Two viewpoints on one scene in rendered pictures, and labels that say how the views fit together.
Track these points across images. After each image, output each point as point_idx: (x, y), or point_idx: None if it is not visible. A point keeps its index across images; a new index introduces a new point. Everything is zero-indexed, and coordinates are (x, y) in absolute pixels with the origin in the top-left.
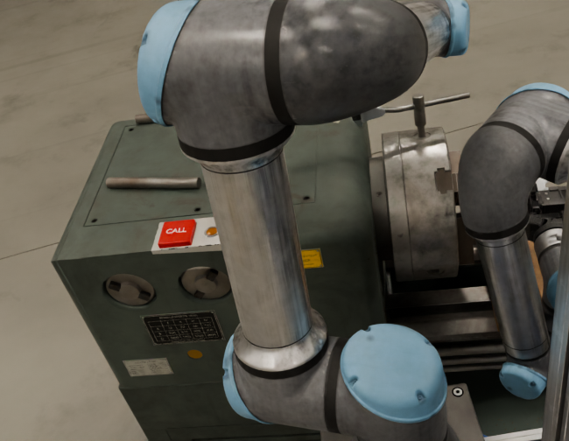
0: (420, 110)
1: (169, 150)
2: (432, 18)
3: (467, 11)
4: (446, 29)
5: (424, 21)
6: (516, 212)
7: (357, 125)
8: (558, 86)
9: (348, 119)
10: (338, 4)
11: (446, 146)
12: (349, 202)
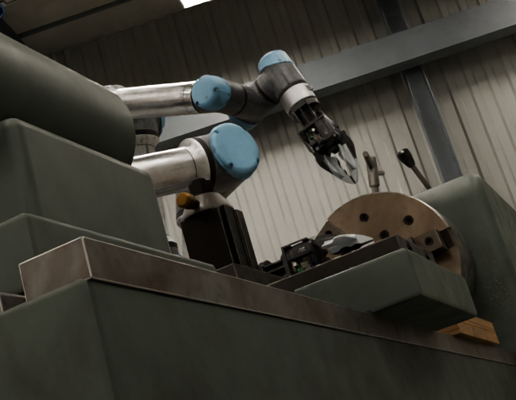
0: (367, 171)
1: None
2: (155, 89)
3: (196, 82)
4: (182, 93)
5: (135, 90)
6: (175, 206)
7: (420, 197)
8: (221, 124)
9: (424, 191)
10: None
11: (348, 201)
12: (310, 237)
